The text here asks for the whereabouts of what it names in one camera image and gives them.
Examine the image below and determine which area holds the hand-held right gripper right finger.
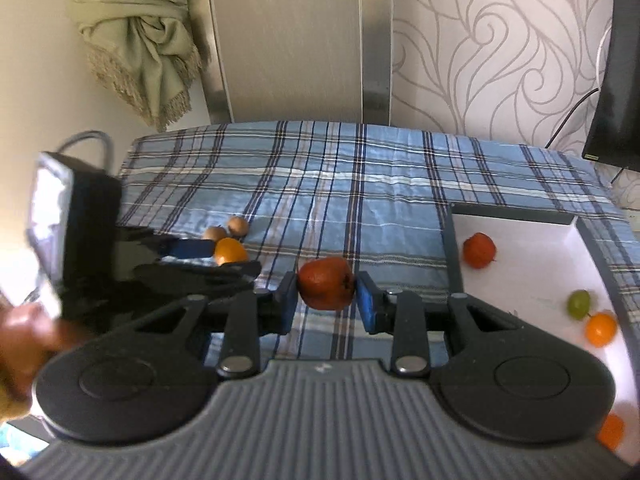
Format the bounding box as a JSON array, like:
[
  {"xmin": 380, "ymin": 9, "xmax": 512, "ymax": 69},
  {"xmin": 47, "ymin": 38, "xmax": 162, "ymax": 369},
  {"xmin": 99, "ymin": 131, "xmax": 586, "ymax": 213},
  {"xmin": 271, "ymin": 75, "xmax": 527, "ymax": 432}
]
[{"xmin": 355, "ymin": 271, "xmax": 523, "ymax": 378}]

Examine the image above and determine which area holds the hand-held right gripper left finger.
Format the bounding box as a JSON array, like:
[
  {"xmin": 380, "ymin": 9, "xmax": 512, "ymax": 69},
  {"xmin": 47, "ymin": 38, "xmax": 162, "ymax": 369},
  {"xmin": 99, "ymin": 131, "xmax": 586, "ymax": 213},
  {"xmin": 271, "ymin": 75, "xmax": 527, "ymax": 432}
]
[{"xmin": 132, "ymin": 271, "xmax": 300, "ymax": 380}]

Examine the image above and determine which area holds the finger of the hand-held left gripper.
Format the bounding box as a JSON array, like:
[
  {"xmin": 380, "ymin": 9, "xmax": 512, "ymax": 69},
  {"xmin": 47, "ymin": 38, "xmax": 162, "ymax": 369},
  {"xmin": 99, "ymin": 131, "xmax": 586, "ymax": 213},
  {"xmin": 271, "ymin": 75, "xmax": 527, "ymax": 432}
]
[
  {"xmin": 145, "ymin": 235, "xmax": 216, "ymax": 261},
  {"xmin": 132, "ymin": 260, "xmax": 262, "ymax": 295}
]

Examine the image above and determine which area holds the yellow-orange orange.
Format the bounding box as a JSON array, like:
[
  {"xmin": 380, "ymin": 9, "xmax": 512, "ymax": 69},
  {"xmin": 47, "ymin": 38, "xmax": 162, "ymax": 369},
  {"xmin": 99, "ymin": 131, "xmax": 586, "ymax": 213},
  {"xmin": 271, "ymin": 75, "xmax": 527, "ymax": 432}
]
[{"xmin": 213, "ymin": 238, "xmax": 250, "ymax": 267}]

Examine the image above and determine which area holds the large reddish persimmon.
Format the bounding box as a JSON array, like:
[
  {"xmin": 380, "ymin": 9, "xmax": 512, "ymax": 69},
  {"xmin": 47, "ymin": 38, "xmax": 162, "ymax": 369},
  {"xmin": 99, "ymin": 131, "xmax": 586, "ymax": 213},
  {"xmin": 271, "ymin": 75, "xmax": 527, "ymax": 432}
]
[{"xmin": 297, "ymin": 256, "xmax": 354, "ymax": 312}]

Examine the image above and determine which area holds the red apple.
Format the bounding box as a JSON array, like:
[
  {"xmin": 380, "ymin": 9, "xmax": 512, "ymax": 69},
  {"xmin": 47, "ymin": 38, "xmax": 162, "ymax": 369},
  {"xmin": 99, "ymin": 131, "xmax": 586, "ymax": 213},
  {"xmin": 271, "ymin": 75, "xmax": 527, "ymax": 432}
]
[{"xmin": 462, "ymin": 232, "xmax": 499, "ymax": 270}]

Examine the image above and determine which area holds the grey box with white inside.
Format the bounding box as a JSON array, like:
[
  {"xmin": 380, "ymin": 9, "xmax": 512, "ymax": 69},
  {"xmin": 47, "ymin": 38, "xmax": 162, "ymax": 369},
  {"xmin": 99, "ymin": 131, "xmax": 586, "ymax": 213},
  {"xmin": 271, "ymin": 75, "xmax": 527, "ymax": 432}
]
[{"xmin": 439, "ymin": 203, "xmax": 640, "ymax": 461}]

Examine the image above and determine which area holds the green tangerine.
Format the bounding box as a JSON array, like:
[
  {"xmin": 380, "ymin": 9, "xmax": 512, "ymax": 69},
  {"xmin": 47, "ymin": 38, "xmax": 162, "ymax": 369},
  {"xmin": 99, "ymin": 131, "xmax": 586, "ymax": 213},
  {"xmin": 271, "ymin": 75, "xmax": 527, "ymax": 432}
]
[{"xmin": 567, "ymin": 289, "xmax": 592, "ymax": 319}]

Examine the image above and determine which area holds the person's left forearm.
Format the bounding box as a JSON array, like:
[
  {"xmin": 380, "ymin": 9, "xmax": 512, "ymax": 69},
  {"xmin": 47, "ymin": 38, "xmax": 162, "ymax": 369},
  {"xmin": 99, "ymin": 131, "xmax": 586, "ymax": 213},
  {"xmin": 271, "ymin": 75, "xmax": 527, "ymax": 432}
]
[{"xmin": 0, "ymin": 375, "xmax": 33, "ymax": 423}]

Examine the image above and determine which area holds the person's left hand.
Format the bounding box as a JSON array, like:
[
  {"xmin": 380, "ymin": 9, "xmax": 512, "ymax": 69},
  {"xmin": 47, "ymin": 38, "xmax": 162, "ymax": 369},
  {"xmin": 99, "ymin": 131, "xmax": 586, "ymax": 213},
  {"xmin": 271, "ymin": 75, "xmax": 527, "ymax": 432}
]
[{"xmin": 0, "ymin": 302, "xmax": 98, "ymax": 401}]

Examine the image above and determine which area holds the blue plaid tablecloth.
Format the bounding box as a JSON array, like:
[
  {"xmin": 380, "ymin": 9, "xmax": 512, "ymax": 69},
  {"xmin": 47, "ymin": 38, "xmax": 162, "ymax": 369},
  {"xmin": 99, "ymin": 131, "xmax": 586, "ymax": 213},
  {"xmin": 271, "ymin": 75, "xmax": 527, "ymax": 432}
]
[{"xmin": 116, "ymin": 120, "xmax": 632, "ymax": 362}]

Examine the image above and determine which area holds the beige fringed curtain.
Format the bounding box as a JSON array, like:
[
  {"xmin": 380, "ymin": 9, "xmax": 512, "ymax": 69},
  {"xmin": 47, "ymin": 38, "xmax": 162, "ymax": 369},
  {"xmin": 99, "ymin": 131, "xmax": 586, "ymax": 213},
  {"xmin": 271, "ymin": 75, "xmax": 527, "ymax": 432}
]
[{"xmin": 67, "ymin": 0, "xmax": 206, "ymax": 133}]

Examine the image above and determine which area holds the colourful printed cloth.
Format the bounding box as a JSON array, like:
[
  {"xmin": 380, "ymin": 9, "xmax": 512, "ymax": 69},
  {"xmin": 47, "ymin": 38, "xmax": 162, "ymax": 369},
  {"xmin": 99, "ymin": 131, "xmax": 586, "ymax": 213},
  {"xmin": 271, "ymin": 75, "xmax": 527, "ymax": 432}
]
[{"xmin": 0, "ymin": 422, "xmax": 51, "ymax": 463}]

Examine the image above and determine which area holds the grey metal-framed panel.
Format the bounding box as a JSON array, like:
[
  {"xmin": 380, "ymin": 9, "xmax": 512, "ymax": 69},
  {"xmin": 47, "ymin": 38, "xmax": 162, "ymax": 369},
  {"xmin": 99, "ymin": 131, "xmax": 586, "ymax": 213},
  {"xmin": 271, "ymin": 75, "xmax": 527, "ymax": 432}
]
[{"xmin": 204, "ymin": 0, "xmax": 393, "ymax": 126}]

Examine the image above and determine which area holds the small orange tangerine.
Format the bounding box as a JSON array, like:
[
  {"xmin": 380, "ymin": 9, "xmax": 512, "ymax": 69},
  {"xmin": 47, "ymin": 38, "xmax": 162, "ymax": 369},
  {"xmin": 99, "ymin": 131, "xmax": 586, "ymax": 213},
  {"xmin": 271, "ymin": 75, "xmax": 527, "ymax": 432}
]
[{"xmin": 585, "ymin": 311, "xmax": 618, "ymax": 347}]

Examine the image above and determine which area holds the orange tangerine with stem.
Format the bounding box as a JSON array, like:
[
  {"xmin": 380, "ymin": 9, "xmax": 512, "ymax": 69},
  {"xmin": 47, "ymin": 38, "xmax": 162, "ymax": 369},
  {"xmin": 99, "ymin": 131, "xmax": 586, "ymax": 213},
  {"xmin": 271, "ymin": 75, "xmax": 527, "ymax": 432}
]
[{"xmin": 595, "ymin": 412, "xmax": 626, "ymax": 452}]

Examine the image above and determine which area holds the black television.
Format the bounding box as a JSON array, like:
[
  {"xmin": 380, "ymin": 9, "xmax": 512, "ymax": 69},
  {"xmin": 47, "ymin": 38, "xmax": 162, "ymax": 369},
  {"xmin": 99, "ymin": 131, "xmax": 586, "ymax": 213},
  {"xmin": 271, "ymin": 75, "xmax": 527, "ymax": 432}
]
[{"xmin": 582, "ymin": 0, "xmax": 640, "ymax": 167}]

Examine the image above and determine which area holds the grey cable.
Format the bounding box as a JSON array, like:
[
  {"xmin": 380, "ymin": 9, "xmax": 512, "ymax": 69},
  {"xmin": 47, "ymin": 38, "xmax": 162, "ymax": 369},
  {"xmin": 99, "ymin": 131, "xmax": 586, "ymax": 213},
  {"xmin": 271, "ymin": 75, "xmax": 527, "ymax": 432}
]
[{"xmin": 54, "ymin": 130, "xmax": 115, "ymax": 177}]

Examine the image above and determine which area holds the black cable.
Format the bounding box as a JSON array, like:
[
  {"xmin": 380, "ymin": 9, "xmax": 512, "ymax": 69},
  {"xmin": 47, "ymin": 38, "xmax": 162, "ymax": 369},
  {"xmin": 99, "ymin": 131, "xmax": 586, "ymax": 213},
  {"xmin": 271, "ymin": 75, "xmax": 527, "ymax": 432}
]
[{"xmin": 544, "ymin": 87, "xmax": 601, "ymax": 151}]

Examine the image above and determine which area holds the white cable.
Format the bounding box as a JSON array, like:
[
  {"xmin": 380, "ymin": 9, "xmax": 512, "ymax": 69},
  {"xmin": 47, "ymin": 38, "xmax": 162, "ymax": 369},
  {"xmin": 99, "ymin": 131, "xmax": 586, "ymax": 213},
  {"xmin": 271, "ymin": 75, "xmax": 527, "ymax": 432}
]
[{"xmin": 595, "ymin": 22, "xmax": 615, "ymax": 92}]

